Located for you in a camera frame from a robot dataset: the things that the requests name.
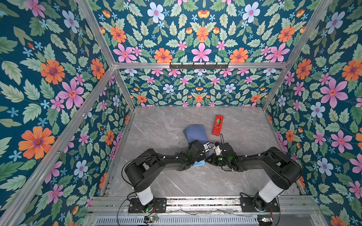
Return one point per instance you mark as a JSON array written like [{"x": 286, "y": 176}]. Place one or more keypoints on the aluminium corner frame post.
[
  {"x": 316, "y": 17},
  {"x": 99, "y": 37}
]

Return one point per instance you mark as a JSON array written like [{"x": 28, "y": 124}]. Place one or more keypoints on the aluminium corner frame post left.
[{"x": 99, "y": 37}]

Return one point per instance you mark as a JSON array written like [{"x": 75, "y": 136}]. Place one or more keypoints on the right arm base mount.
[{"x": 257, "y": 204}]

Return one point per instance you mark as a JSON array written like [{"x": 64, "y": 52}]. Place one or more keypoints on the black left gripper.
[{"x": 201, "y": 157}]

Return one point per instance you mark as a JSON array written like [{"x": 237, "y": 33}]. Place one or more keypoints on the white vented cable duct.
[{"x": 177, "y": 220}]

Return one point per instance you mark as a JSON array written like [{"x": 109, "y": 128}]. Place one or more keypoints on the red tape dispenser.
[{"x": 217, "y": 125}]

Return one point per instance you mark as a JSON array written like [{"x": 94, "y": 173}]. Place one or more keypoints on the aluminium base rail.
[{"x": 236, "y": 204}]

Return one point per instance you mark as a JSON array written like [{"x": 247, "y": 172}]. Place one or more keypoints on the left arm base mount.
[{"x": 157, "y": 205}]

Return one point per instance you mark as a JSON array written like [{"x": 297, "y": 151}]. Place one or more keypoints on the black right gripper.
[{"x": 213, "y": 157}]

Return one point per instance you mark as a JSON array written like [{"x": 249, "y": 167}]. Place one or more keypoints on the aluminium corner frame post right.
[{"x": 316, "y": 17}]

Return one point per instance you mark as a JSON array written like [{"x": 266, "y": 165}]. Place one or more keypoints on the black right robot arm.
[{"x": 280, "y": 168}]

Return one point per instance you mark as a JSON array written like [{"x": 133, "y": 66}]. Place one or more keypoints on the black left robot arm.
[{"x": 143, "y": 170}]

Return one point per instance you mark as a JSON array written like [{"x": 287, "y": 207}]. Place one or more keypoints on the aluminium left side bar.
[{"x": 32, "y": 185}]

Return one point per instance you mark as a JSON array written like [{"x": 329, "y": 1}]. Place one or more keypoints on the black hook rail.
[{"x": 192, "y": 66}]

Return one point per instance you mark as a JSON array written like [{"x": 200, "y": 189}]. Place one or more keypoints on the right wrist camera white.
[{"x": 218, "y": 151}]

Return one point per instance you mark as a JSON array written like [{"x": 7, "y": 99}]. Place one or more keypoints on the aluminium horizontal back bar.
[{"x": 280, "y": 65}]

